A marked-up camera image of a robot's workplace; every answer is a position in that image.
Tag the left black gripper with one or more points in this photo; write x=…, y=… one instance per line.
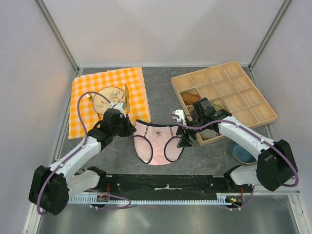
x=130, y=129

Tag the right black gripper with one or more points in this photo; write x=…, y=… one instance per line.
x=185, y=142

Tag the pink underwear navy trim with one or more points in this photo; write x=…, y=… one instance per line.
x=156, y=144

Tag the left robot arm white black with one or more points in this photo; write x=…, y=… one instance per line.
x=53, y=186

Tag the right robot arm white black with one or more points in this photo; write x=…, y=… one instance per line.
x=275, y=164

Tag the grey rolled cloth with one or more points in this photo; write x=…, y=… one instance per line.
x=208, y=134

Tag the striped rolled sock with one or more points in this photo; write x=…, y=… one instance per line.
x=193, y=114

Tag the beige floral plate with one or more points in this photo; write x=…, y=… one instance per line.
x=106, y=98

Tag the brown rolled cloth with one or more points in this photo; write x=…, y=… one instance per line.
x=190, y=98

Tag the gold knife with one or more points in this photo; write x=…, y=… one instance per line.
x=127, y=97

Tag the olive rolled cloth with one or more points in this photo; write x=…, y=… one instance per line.
x=218, y=107

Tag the orange white checkered cloth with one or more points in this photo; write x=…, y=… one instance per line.
x=111, y=84

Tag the gold fork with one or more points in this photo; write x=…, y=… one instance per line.
x=90, y=97

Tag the blue ceramic bowl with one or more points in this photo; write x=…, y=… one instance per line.
x=241, y=154

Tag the wooden compartment tray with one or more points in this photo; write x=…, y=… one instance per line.
x=229, y=85

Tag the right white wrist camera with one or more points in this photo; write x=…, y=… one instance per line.
x=179, y=116

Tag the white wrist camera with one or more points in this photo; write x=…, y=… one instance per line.
x=121, y=106
x=179, y=116

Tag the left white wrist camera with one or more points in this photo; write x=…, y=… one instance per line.
x=121, y=106

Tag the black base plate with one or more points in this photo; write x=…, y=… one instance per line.
x=169, y=187

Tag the white slotted cable duct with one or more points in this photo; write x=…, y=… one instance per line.
x=95, y=199

